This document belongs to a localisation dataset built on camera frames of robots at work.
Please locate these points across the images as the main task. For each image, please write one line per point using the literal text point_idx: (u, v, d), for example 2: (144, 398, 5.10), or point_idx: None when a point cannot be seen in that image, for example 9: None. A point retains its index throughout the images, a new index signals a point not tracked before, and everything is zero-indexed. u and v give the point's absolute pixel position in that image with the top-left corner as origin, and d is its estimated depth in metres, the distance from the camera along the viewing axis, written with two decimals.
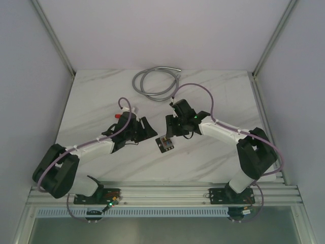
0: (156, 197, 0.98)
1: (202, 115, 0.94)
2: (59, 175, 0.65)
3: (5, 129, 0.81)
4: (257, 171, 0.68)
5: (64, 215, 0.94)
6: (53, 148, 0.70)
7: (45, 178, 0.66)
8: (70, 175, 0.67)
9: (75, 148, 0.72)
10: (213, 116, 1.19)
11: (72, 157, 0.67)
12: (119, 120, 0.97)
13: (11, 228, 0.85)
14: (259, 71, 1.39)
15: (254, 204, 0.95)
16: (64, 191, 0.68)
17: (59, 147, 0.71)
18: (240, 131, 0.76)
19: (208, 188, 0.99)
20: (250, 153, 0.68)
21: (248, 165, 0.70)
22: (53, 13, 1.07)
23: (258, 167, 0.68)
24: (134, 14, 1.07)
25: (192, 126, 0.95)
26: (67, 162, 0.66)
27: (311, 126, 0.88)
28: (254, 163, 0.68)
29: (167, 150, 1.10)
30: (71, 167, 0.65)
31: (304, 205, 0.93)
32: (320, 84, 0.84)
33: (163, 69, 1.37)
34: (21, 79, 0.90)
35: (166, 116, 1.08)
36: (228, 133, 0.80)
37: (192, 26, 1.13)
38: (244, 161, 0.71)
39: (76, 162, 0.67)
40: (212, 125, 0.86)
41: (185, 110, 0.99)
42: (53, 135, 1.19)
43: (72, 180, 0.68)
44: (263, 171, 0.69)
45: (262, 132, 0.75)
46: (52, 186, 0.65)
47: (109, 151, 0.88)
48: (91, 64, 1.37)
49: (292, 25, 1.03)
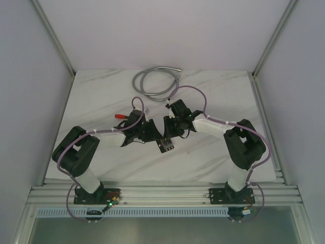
0: (156, 197, 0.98)
1: (197, 114, 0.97)
2: (81, 152, 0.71)
3: (5, 129, 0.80)
4: (245, 160, 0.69)
5: (64, 215, 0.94)
6: (75, 129, 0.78)
7: (65, 156, 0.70)
8: (90, 154, 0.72)
9: (94, 131, 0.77)
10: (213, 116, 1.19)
11: (93, 137, 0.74)
12: (129, 116, 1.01)
13: (11, 227, 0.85)
14: (259, 71, 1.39)
15: (255, 203, 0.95)
16: (80, 171, 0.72)
17: (80, 129, 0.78)
18: (228, 124, 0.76)
19: (208, 188, 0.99)
20: (235, 143, 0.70)
21: (237, 156, 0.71)
22: (53, 12, 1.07)
23: (245, 156, 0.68)
24: (135, 14, 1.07)
25: (187, 125, 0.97)
26: (89, 141, 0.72)
27: (311, 126, 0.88)
28: (241, 153, 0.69)
29: (167, 150, 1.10)
30: (93, 146, 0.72)
31: (304, 205, 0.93)
32: (319, 84, 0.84)
33: (163, 69, 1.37)
34: (22, 79, 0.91)
35: (164, 117, 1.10)
36: (218, 126, 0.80)
37: (193, 26, 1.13)
38: (232, 152, 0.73)
39: (96, 142, 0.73)
40: (204, 121, 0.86)
41: (182, 109, 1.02)
42: (53, 134, 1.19)
43: (89, 160, 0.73)
44: (252, 160, 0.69)
45: (249, 124, 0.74)
46: (71, 164, 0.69)
47: (119, 144, 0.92)
48: (91, 64, 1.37)
49: (292, 25, 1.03)
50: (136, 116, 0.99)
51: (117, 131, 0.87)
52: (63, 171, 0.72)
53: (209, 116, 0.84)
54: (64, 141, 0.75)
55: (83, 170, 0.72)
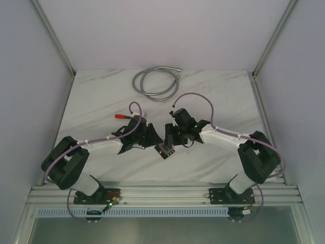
0: (156, 197, 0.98)
1: (203, 124, 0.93)
2: (68, 166, 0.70)
3: (6, 129, 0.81)
4: (260, 175, 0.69)
5: (64, 215, 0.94)
6: (65, 140, 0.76)
7: (55, 168, 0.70)
8: (79, 167, 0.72)
9: (86, 143, 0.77)
10: (213, 123, 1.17)
11: (83, 150, 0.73)
12: (130, 123, 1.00)
13: (11, 227, 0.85)
14: (259, 71, 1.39)
15: (255, 204, 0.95)
16: (69, 184, 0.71)
17: (71, 140, 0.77)
18: (240, 136, 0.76)
19: (208, 188, 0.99)
20: (251, 157, 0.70)
21: (252, 171, 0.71)
22: (52, 12, 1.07)
23: (261, 171, 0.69)
24: (134, 14, 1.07)
25: (194, 136, 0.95)
26: (77, 155, 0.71)
27: (311, 126, 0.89)
28: (257, 167, 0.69)
29: (169, 155, 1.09)
30: (82, 159, 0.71)
31: (304, 205, 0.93)
32: (319, 84, 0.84)
33: (163, 69, 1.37)
34: (21, 79, 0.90)
35: (166, 125, 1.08)
36: (229, 139, 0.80)
37: (193, 26, 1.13)
38: (247, 166, 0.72)
39: (85, 155, 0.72)
40: (212, 132, 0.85)
41: (186, 118, 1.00)
42: (53, 134, 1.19)
43: (78, 173, 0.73)
44: (267, 174, 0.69)
45: (263, 136, 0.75)
46: (58, 177, 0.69)
47: (116, 151, 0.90)
48: (91, 64, 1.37)
49: (292, 25, 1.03)
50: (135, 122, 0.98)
51: (113, 139, 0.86)
52: (53, 182, 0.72)
53: (218, 127, 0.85)
54: (53, 151, 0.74)
55: (71, 182, 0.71)
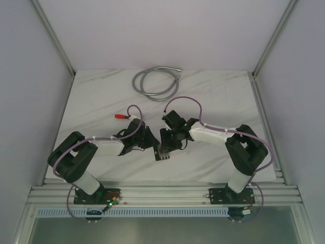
0: (156, 197, 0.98)
1: (192, 122, 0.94)
2: (75, 160, 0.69)
3: (6, 129, 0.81)
4: (249, 167, 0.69)
5: (64, 215, 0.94)
6: (74, 134, 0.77)
7: (62, 162, 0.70)
8: (86, 161, 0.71)
9: (93, 139, 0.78)
10: (201, 120, 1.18)
11: (91, 144, 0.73)
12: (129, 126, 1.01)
13: (11, 227, 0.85)
14: (259, 71, 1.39)
15: (255, 204, 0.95)
16: (74, 178, 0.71)
17: (79, 134, 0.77)
18: (228, 131, 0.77)
19: (208, 188, 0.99)
20: (238, 150, 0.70)
21: (240, 163, 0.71)
22: (52, 12, 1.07)
23: (250, 163, 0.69)
24: (134, 14, 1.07)
25: (184, 134, 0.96)
26: (86, 149, 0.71)
27: (311, 125, 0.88)
28: (246, 159, 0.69)
29: (162, 159, 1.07)
30: (90, 153, 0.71)
31: (304, 205, 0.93)
32: (320, 83, 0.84)
33: (163, 69, 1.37)
34: (21, 80, 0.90)
35: (161, 130, 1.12)
36: (217, 134, 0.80)
37: (192, 26, 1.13)
38: (236, 159, 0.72)
39: (94, 150, 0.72)
40: (201, 129, 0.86)
41: (175, 120, 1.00)
42: (53, 134, 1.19)
43: (85, 168, 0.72)
44: (256, 166, 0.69)
45: (248, 128, 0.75)
46: (66, 170, 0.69)
47: (117, 153, 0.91)
48: (91, 64, 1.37)
49: (292, 24, 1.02)
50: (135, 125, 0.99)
51: (116, 140, 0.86)
52: (59, 175, 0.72)
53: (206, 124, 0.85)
54: (61, 145, 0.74)
55: (77, 176, 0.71)
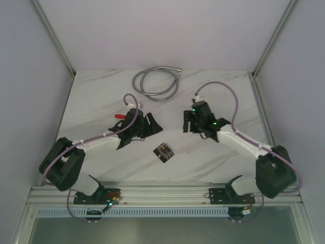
0: (155, 197, 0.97)
1: (223, 122, 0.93)
2: (65, 168, 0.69)
3: (6, 129, 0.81)
4: (273, 190, 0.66)
5: (64, 215, 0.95)
6: (60, 142, 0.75)
7: (52, 170, 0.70)
8: (76, 169, 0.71)
9: (82, 143, 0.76)
10: (233, 122, 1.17)
11: (78, 150, 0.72)
12: (126, 116, 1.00)
13: (11, 227, 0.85)
14: (259, 71, 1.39)
15: (255, 204, 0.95)
16: (67, 185, 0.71)
17: (66, 141, 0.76)
18: (261, 147, 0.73)
19: (208, 188, 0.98)
20: (267, 171, 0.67)
21: (265, 184, 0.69)
22: (52, 12, 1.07)
23: (275, 187, 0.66)
24: (134, 13, 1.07)
25: (210, 133, 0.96)
26: (72, 156, 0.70)
27: (312, 125, 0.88)
28: (271, 182, 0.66)
29: (168, 159, 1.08)
30: (78, 159, 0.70)
31: (304, 205, 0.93)
32: (320, 83, 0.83)
33: (163, 69, 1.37)
34: (21, 79, 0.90)
35: (185, 112, 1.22)
36: (248, 146, 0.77)
37: (193, 26, 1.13)
38: (261, 179, 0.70)
39: (81, 156, 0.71)
40: (232, 134, 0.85)
41: (205, 114, 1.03)
42: (53, 134, 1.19)
43: (76, 174, 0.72)
44: (280, 190, 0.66)
45: (284, 151, 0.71)
46: (57, 179, 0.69)
47: (115, 147, 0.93)
48: (91, 64, 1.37)
49: (293, 24, 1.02)
50: (132, 116, 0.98)
51: (109, 135, 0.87)
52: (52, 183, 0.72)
53: (238, 131, 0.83)
54: (50, 154, 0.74)
55: (70, 182, 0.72)
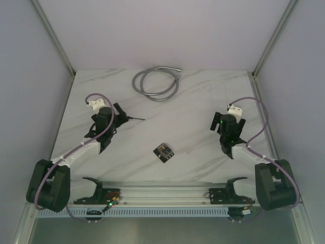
0: (155, 197, 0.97)
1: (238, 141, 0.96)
2: (55, 188, 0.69)
3: (5, 129, 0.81)
4: (267, 199, 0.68)
5: (63, 215, 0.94)
6: (39, 164, 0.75)
7: (42, 194, 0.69)
8: (65, 186, 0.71)
9: (62, 159, 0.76)
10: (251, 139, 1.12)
11: (62, 168, 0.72)
12: (98, 119, 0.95)
13: (11, 228, 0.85)
14: (259, 71, 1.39)
15: (255, 204, 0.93)
16: (61, 204, 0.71)
17: (45, 162, 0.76)
18: (265, 158, 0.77)
19: (208, 188, 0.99)
20: (264, 178, 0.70)
21: (261, 191, 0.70)
22: (52, 12, 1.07)
23: (269, 195, 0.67)
24: (134, 13, 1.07)
25: (226, 149, 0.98)
26: (58, 175, 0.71)
27: (312, 125, 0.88)
28: (266, 189, 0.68)
29: (168, 159, 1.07)
30: (65, 176, 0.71)
31: (304, 205, 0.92)
32: (320, 83, 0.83)
33: (163, 69, 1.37)
34: (20, 79, 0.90)
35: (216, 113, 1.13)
36: (253, 157, 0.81)
37: (192, 26, 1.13)
38: (258, 185, 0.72)
39: (66, 172, 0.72)
40: (243, 149, 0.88)
41: (230, 130, 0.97)
42: (53, 134, 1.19)
43: (67, 190, 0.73)
44: (274, 201, 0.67)
45: (288, 165, 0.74)
46: (49, 201, 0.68)
47: (98, 151, 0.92)
48: (91, 64, 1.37)
49: (293, 24, 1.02)
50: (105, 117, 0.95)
51: (88, 143, 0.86)
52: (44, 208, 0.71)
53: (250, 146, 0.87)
54: (33, 181, 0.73)
55: (63, 201, 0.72)
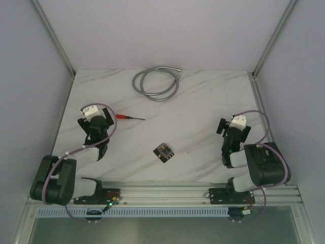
0: (155, 197, 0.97)
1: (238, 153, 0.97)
2: (62, 180, 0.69)
3: (5, 129, 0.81)
4: (259, 174, 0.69)
5: (64, 215, 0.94)
6: (46, 159, 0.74)
7: (49, 186, 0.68)
8: (71, 178, 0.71)
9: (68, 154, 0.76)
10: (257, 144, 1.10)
11: (69, 160, 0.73)
12: (92, 130, 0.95)
13: (11, 228, 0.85)
14: (259, 71, 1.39)
15: (254, 204, 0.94)
16: (67, 197, 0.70)
17: (51, 156, 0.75)
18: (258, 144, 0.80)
19: (208, 188, 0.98)
20: (253, 155, 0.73)
21: (252, 170, 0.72)
22: (52, 12, 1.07)
23: (260, 170, 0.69)
24: (134, 13, 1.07)
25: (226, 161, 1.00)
26: (66, 166, 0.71)
27: (312, 125, 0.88)
28: (256, 164, 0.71)
29: (168, 159, 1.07)
30: (72, 168, 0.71)
31: (304, 205, 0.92)
32: (320, 83, 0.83)
33: (163, 69, 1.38)
34: (20, 79, 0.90)
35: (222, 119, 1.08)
36: None
37: (192, 26, 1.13)
38: (250, 165, 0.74)
39: (74, 164, 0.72)
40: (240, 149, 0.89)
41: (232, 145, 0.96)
42: (53, 134, 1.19)
43: (72, 183, 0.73)
44: (266, 176, 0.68)
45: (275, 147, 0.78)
46: (56, 193, 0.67)
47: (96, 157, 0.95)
48: (91, 64, 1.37)
49: (293, 23, 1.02)
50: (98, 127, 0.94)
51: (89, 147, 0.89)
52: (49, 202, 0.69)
53: None
54: (38, 174, 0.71)
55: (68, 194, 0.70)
